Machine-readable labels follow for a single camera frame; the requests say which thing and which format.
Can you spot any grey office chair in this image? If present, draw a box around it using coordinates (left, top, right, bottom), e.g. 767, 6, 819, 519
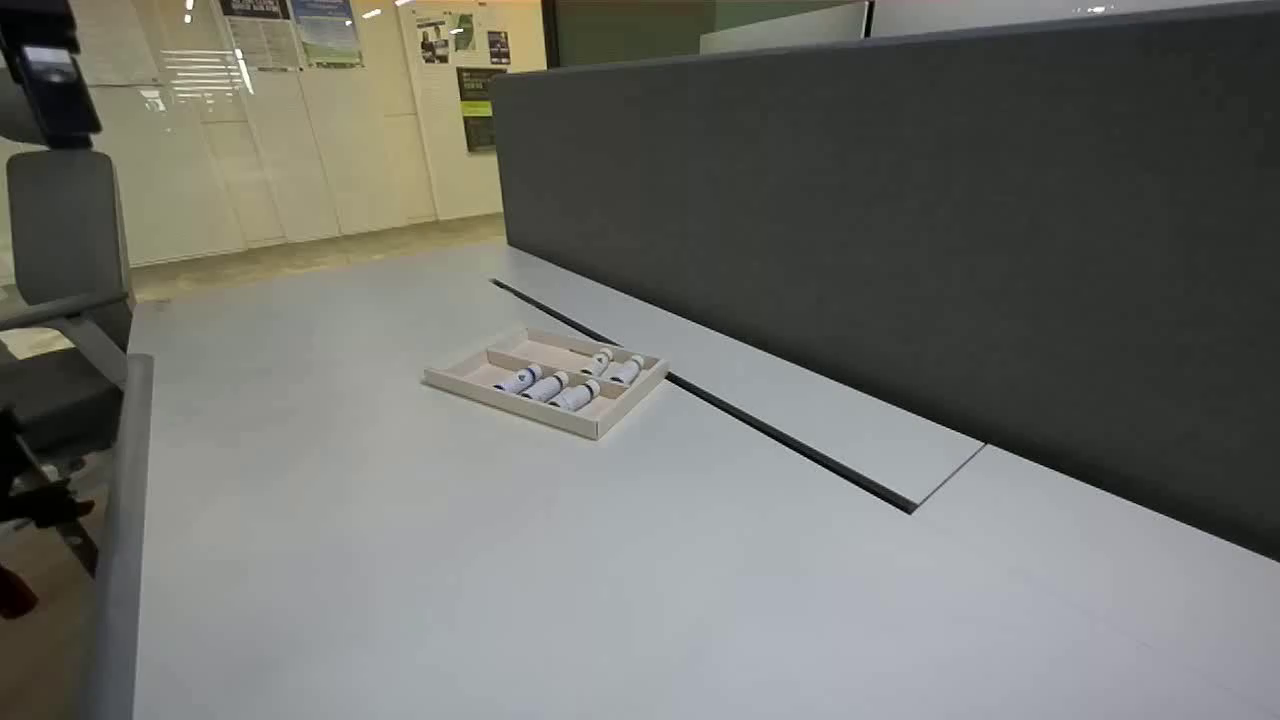
0, 144, 141, 623

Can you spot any white panel behind divider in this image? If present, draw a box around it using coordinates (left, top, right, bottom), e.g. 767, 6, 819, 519
696, 0, 873, 60

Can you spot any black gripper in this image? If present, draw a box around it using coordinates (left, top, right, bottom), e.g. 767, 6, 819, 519
0, 0, 108, 153

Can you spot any small white blue-label bottle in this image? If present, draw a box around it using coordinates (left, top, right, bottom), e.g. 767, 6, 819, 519
523, 368, 574, 409
546, 375, 609, 415
492, 360, 546, 400

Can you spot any dark grey fabric divider panel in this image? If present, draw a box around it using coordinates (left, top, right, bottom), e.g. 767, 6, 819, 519
487, 0, 1280, 565

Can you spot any grey desk cable flap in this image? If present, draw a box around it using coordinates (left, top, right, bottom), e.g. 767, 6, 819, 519
487, 244, 987, 516

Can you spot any small photo wall poster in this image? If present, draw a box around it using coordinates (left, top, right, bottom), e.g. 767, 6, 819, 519
413, 12, 456, 70

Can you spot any dark green wall poster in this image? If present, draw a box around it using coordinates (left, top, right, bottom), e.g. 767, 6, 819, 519
452, 65, 506, 157

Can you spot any light wooden segmented tray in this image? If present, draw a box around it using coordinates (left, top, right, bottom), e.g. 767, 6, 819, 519
420, 325, 666, 446

